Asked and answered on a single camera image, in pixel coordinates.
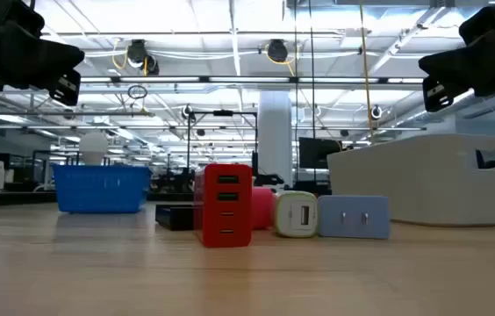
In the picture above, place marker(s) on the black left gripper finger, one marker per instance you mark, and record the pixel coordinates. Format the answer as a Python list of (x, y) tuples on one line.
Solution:
[(45, 57), (66, 90)]

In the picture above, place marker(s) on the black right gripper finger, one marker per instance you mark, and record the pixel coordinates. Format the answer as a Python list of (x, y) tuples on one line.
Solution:
[(436, 94), (458, 66)]

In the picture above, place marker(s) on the white storage bin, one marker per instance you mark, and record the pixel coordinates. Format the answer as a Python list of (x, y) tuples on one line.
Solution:
[(427, 184)]

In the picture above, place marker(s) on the periwinkle wall charger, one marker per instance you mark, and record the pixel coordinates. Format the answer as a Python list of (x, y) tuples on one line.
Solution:
[(353, 217)]

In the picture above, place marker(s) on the black LCD display module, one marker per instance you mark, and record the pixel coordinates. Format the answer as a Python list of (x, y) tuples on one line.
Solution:
[(173, 217)]

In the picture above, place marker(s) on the green white USB charger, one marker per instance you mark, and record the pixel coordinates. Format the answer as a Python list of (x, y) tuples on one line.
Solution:
[(296, 215)]

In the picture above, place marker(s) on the red multi-port USB charger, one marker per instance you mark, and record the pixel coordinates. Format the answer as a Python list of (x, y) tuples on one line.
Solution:
[(223, 206)]

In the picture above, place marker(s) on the pink USB wall charger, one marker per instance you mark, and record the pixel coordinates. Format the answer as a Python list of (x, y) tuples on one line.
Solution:
[(261, 208)]

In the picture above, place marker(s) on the white LED bulb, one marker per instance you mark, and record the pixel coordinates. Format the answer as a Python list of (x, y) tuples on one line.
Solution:
[(93, 147)]

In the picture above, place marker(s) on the blue plastic basket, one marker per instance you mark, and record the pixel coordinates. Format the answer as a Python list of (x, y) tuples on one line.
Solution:
[(98, 188)]

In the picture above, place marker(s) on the black monitor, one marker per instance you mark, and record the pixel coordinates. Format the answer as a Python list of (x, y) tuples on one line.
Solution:
[(317, 153)]

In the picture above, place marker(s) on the white pillar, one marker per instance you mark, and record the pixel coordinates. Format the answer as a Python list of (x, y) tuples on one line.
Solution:
[(275, 131)]

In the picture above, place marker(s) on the black background stand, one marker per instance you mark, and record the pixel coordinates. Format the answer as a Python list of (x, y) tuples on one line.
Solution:
[(269, 179)]

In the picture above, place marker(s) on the black metal frame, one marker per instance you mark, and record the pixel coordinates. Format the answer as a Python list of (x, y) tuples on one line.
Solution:
[(223, 112)]

